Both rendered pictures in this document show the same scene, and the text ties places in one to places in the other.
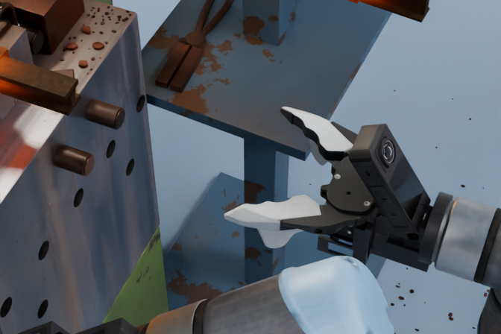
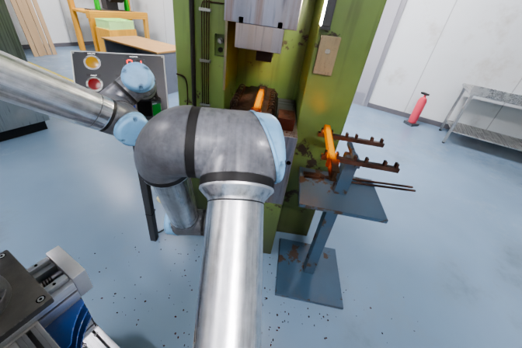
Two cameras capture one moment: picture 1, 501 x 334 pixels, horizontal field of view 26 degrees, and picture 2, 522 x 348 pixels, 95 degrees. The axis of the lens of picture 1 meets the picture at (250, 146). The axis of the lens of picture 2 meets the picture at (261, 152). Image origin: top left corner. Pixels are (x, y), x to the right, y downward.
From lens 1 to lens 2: 96 cm
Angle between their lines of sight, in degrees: 52
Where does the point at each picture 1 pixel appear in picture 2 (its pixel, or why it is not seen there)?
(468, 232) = not seen: hidden behind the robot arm
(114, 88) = not seen: hidden behind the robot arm
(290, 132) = (304, 199)
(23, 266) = not seen: hidden behind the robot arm
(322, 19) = (351, 201)
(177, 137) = (339, 236)
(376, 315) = (133, 76)
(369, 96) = (394, 288)
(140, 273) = (269, 207)
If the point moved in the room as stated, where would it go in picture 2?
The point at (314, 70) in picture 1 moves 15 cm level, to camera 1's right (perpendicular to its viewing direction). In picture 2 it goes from (330, 202) to (349, 227)
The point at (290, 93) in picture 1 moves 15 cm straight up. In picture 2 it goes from (318, 197) to (326, 172)
